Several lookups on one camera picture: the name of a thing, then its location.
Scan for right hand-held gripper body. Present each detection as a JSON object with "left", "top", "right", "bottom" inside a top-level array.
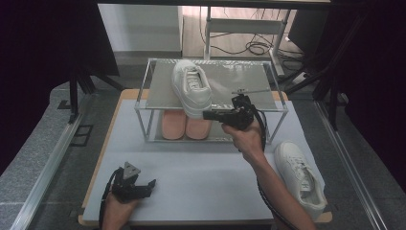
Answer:
[{"left": 219, "top": 87, "right": 272, "bottom": 131}]

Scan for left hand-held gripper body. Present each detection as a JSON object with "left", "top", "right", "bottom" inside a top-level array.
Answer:
[{"left": 110, "top": 161, "right": 144, "bottom": 204}]

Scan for pink rubber slipper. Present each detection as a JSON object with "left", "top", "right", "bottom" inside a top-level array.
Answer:
[
  {"left": 161, "top": 109, "right": 188, "bottom": 141},
  {"left": 185, "top": 116, "right": 214, "bottom": 141}
]

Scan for white leather sneaker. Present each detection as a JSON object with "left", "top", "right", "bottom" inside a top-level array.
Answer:
[
  {"left": 170, "top": 58, "right": 214, "bottom": 121},
  {"left": 273, "top": 140, "right": 328, "bottom": 221}
]

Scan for person's right hand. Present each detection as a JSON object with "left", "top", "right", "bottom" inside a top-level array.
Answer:
[{"left": 221, "top": 118, "right": 268, "bottom": 161}]

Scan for person's left hand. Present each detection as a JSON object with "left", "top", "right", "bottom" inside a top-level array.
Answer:
[{"left": 101, "top": 191, "right": 142, "bottom": 230}]

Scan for white table mat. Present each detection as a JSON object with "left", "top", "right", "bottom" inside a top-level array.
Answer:
[{"left": 81, "top": 99, "right": 327, "bottom": 223}]

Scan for black metal stand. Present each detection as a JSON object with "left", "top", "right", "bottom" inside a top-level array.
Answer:
[
  {"left": 282, "top": 12, "right": 370, "bottom": 131},
  {"left": 67, "top": 61, "right": 126, "bottom": 125}
]

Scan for right hand-held gripper black cable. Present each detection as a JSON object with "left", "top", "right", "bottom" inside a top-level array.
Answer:
[{"left": 249, "top": 101, "right": 303, "bottom": 230}]

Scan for hand-held gripper black cable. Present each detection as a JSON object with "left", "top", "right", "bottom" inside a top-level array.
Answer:
[
  {"left": 98, "top": 167, "right": 124, "bottom": 230},
  {"left": 249, "top": 101, "right": 303, "bottom": 230}
]

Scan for left hand-held gripper black cable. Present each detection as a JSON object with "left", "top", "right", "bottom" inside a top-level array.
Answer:
[{"left": 98, "top": 167, "right": 124, "bottom": 230}]

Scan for black floor cables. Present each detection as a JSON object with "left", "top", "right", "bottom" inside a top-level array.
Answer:
[{"left": 199, "top": 6, "right": 305, "bottom": 63}]

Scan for aluminium rail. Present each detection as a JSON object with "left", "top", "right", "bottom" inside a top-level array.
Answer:
[
  {"left": 9, "top": 92, "right": 98, "bottom": 230},
  {"left": 314, "top": 100, "right": 389, "bottom": 230}
]

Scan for white metal desk frame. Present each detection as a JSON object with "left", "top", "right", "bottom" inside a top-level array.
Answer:
[{"left": 203, "top": 6, "right": 287, "bottom": 78}]

